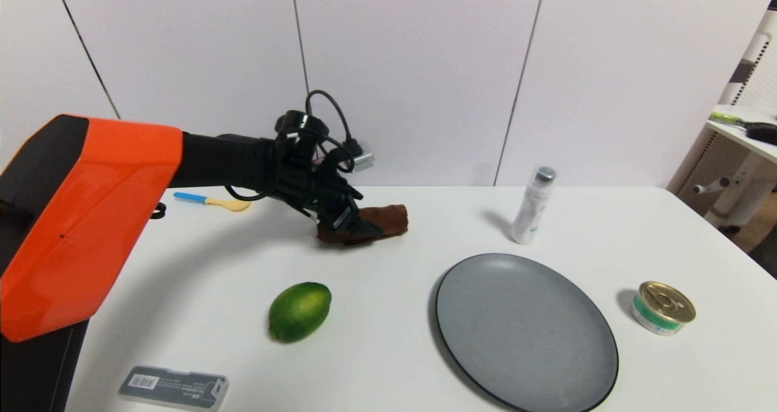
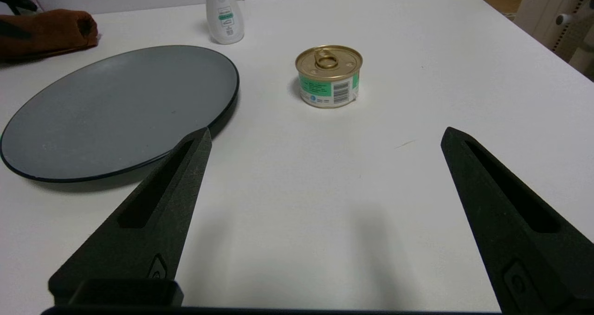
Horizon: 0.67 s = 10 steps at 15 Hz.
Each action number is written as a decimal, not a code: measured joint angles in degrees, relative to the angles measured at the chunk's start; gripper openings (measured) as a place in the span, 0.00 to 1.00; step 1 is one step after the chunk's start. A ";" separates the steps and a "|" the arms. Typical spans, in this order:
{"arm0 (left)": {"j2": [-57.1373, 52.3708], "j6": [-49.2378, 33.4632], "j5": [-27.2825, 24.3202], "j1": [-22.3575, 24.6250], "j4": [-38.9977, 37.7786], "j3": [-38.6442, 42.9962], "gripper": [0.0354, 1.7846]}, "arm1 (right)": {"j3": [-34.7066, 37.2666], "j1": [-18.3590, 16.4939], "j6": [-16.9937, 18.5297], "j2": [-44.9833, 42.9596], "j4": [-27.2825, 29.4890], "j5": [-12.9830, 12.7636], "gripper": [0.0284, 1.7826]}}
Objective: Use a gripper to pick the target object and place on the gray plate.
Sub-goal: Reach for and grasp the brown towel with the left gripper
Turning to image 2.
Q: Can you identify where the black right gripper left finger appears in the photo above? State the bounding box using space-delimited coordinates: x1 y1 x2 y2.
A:
48 127 213 306

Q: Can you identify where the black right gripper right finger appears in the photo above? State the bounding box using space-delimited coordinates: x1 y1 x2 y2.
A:
441 127 594 313

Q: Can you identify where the brown towel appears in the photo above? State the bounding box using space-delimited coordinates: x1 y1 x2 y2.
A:
0 9 99 61

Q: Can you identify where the gray round plate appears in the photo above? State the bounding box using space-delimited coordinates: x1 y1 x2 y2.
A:
0 45 240 183

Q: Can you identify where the white bottle silver cap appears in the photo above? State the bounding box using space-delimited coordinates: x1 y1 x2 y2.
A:
203 0 245 45

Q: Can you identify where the gold-lid tin can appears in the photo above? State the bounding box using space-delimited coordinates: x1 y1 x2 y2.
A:
295 45 363 109

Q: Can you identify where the white desk leg with crank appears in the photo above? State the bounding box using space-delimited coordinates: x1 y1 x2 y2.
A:
514 0 594 79

